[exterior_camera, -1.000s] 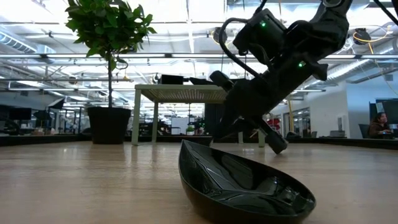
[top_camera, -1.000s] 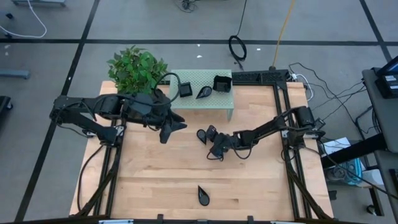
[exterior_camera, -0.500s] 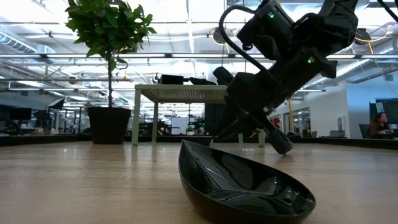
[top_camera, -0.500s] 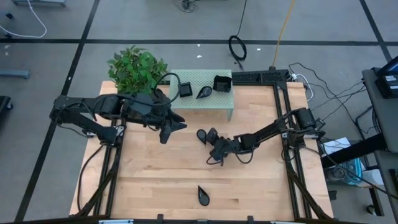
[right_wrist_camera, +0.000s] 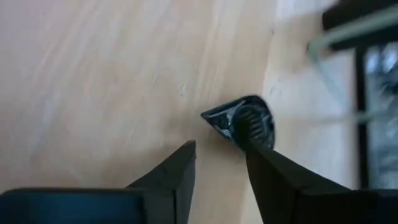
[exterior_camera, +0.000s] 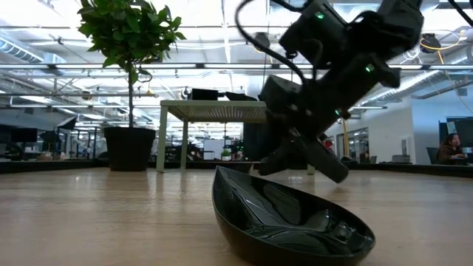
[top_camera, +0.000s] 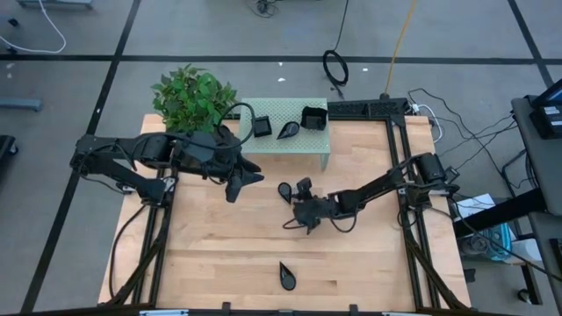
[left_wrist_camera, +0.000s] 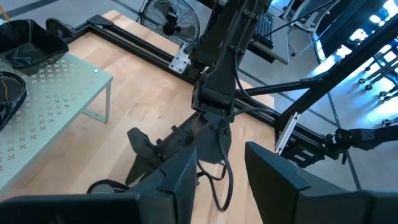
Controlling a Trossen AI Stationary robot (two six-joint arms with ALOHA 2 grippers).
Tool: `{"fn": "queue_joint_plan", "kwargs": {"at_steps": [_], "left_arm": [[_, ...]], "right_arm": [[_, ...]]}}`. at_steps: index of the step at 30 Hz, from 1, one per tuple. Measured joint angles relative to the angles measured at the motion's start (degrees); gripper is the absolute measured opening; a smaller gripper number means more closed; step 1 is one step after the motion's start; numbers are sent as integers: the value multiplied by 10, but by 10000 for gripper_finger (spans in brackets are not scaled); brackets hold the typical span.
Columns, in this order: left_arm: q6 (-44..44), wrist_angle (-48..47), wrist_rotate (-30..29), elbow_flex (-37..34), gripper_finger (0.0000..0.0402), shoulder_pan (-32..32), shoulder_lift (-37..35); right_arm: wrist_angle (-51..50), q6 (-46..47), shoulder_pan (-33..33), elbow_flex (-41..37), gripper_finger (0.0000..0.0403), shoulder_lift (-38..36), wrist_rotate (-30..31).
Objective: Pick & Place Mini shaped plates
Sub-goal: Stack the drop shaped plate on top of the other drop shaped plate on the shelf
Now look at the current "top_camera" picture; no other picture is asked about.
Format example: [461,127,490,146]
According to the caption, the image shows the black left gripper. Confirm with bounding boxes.
[192,126,265,204]

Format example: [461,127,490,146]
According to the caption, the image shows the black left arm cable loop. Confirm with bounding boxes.
[217,102,257,150]

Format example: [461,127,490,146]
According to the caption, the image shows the white paper sheet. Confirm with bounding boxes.
[454,192,497,220]

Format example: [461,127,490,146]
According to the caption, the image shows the green perforated metal shelf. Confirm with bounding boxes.
[238,97,332,172]

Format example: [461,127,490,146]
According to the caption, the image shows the black floor cable bundle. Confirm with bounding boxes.
[250,0,277,18]

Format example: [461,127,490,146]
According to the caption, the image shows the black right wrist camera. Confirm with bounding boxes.
[297,176,314,201]

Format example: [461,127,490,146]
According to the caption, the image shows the grey desk foot bar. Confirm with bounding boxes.
[16,0,94,10]
[0,97,44,112]

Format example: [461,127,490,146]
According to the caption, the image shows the black wavy mini plate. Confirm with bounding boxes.
[299,105,329,132]

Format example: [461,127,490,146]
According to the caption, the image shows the black teardrop mini plate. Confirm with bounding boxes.
[278,261,298,291]
[276,120,301,141]
[277,182,294,205]

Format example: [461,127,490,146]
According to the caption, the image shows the black desk beam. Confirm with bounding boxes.
[451,187,548,241]

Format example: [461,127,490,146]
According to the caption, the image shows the white power cable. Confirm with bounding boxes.
[410,103,443,144]

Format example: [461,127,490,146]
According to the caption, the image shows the black thin floor cable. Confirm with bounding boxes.
[407,87,522,175]

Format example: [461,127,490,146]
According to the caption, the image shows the black square mini plate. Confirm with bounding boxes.
[253,115,274,139]

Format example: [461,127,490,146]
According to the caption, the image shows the grey side desk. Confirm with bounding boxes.
[510,94,562,216]

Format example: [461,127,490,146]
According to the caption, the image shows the black aluminium table frame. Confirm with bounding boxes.
[99,98,473,316]

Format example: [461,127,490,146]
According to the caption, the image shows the yellow floor cable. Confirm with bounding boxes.
[384,0,418,97]

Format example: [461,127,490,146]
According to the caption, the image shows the black perforated metal box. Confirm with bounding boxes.
[327,97,412,120]

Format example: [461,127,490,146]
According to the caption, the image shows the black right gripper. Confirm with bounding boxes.
[290,191,342,236]

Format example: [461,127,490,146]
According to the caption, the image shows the white floor cable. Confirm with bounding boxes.
[0,0,68,55]

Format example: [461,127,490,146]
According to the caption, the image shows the white floor box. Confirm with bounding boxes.
[511,239,544,264]

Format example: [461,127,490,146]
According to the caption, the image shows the black coiled floor cable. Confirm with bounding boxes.
[321,0,351,98]

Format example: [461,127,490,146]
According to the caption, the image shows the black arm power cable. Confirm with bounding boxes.
[107,203,149,300]

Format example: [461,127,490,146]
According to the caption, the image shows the green potted plant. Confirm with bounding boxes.
[150,63,241,135]

